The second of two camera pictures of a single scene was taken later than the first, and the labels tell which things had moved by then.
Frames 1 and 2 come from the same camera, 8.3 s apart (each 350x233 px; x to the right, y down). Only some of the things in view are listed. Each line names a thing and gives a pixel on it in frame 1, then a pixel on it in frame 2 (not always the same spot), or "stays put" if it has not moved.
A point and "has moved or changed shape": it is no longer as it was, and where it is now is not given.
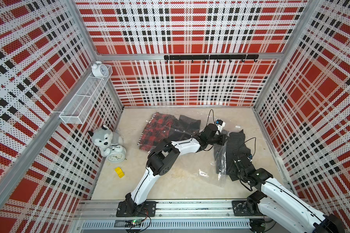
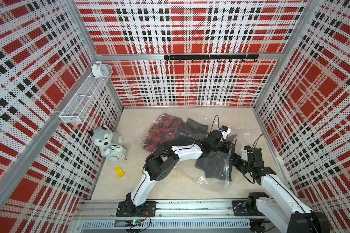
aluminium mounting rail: (108, 208) stays put
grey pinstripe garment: (226, 154) has moved or changed shape
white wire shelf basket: (78, 109) stays put
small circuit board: (134, 223) stays put
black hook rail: (211, 57) stays put
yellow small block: (120, 172) stays put
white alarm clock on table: (115, 154) stays put
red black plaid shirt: (157, 130) has moved or changed shape
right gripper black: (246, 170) to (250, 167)
